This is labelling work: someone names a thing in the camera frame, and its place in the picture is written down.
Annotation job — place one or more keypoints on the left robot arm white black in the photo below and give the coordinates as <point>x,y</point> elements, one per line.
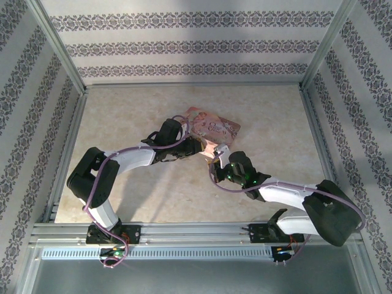
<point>134,157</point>

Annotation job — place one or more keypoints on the aluminium enclosure frame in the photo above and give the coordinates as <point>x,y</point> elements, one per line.
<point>61,46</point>

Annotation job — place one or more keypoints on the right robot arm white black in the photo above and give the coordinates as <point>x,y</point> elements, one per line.
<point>288,191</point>

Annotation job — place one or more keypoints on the pink printed diary book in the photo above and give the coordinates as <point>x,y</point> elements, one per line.
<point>214,127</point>

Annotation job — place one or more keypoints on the small controller board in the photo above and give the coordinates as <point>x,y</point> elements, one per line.
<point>284,252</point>
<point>114,253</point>

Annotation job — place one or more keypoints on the aluminium mounting rail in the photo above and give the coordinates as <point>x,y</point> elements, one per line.
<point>196,232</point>

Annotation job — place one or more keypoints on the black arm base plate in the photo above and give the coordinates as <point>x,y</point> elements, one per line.
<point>131,235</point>
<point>260,234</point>

